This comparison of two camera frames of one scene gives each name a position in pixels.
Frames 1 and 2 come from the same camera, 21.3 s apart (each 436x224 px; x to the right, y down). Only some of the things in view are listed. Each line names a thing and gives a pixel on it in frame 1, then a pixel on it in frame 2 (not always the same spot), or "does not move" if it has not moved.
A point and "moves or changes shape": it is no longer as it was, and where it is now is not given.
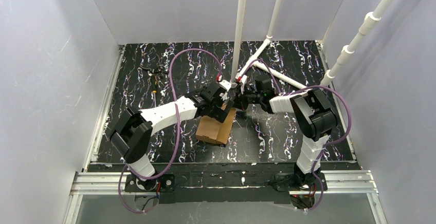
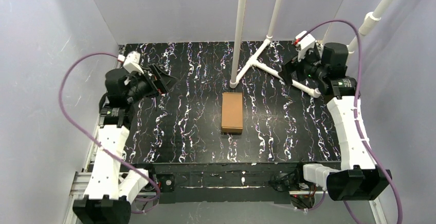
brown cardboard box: [211, 129] moves or changes shape
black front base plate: [226, 183] does not move
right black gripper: [243, 99] → [296, 71]
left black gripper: [222, 105] → [152, 82]
